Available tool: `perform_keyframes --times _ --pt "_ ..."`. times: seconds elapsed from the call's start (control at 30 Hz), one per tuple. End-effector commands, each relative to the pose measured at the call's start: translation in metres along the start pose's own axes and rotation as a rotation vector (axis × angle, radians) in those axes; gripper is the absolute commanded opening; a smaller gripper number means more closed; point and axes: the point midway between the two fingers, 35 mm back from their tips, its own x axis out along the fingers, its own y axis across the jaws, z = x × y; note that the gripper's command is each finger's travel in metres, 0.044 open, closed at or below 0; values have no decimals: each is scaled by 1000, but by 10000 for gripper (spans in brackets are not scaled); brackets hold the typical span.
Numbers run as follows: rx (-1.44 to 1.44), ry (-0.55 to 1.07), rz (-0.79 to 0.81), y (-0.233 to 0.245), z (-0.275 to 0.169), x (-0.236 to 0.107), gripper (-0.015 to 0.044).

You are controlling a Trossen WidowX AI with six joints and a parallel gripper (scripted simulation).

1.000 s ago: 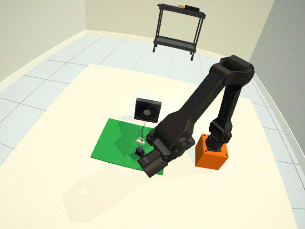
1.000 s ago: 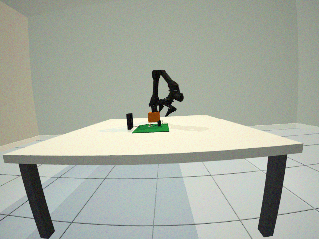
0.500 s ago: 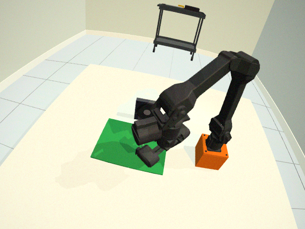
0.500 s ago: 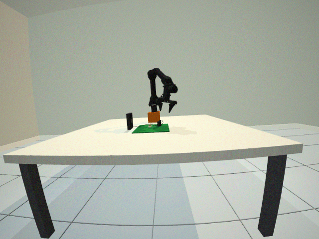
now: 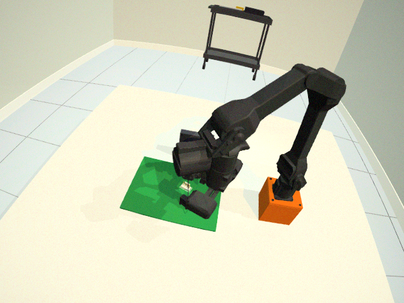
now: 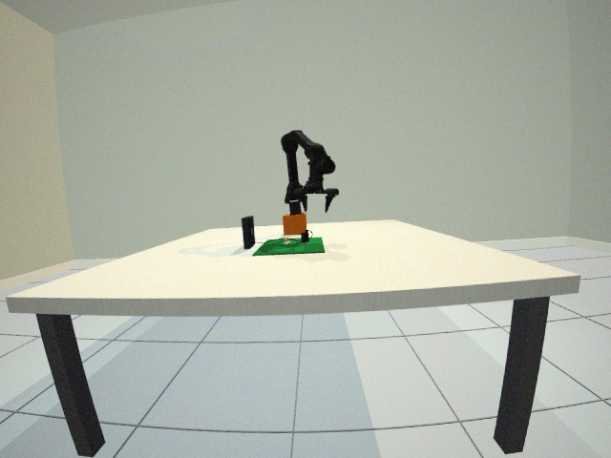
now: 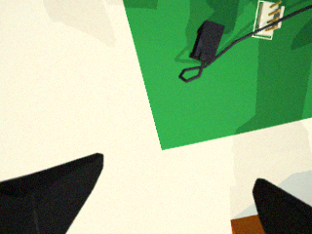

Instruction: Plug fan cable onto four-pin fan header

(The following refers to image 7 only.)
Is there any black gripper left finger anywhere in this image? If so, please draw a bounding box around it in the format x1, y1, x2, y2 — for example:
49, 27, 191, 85
0, 152, 104, 234

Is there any green circuit board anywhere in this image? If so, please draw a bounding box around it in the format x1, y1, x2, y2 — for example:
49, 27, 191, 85
123, 0, 312, 150

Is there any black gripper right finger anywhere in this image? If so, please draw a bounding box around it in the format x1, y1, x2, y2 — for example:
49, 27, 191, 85
252, 177, 312, 234

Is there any black plug with cable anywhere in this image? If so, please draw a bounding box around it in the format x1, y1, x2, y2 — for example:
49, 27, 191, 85
178, 5, 312, 83

